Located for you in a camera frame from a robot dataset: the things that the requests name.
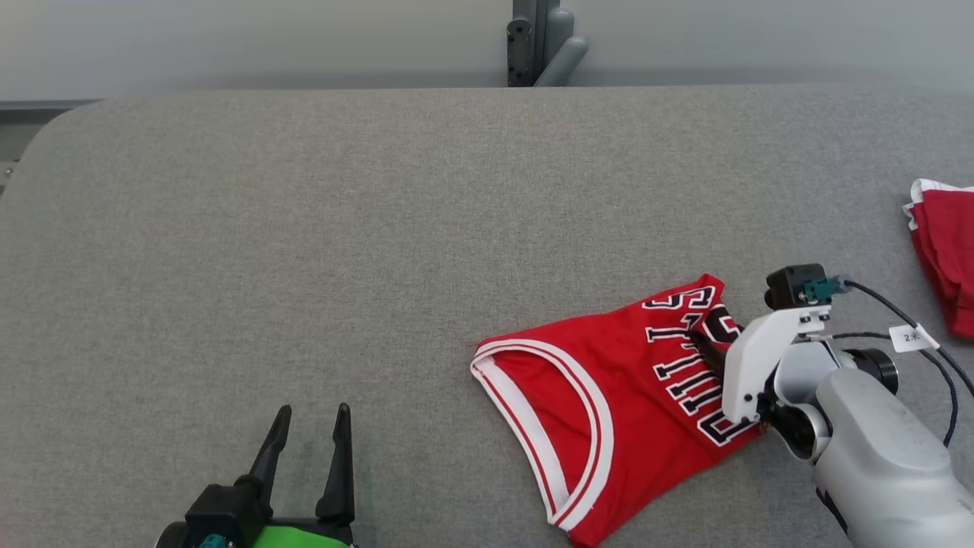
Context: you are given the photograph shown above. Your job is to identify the red white-striped basketball shorts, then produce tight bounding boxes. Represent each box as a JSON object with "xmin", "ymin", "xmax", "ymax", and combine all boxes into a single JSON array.
[{"xmin": 903, "ymin": 179, "xmax": 974, "ymax": 339}]

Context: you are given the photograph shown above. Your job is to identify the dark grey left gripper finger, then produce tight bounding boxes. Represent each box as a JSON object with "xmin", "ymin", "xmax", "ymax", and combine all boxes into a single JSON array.
[
  {"xmin": 316, "ymin": 403, "xmax": 356, "ymax": 526},
  {"xmin": 250, "ymin": 405, "xmax": 292, "ymax": 495}
]

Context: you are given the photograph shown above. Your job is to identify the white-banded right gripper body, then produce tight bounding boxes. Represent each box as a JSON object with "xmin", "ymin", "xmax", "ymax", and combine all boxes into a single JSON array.
[{"xmin": 721, "ymin": 307, "xmax": 832, "ymax": 425}]

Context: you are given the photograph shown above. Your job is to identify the grey fabric sofa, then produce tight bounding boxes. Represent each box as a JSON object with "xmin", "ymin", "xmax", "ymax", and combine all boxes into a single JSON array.
[{"xmin": 0, "ymin": 84, "xmax": 974, "ymax": 548}]

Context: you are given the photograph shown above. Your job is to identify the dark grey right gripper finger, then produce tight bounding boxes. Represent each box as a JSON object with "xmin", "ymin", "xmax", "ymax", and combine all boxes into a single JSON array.
[{"xmin": 689, "ymin": 329, "xmax": 731, "ymax": 379}]

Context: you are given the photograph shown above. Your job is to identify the red white basketball jersey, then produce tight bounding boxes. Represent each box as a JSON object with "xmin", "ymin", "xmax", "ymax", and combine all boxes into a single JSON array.
[{"xmin": 469, "ymin": 274, "xmax": 766, "ymax": 548}]

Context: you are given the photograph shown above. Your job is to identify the small white cable label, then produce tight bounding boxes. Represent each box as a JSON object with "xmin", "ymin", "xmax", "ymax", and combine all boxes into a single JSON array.
[{"xmin": 889, "ymin": 323, "xmax": 942, "ymax": 353}]

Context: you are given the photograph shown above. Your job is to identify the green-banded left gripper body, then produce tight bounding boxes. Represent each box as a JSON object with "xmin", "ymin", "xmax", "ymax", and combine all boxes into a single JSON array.
[{"xmin": 247, "ymin": 518, "xmax": 357, "ymax": 548}]

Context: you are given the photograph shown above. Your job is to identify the teal right cable connector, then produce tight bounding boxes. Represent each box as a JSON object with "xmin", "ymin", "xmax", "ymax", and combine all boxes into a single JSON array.
[{"xmin": 804, "ymin": 276, "xmax": 849, "ymax": 303}]

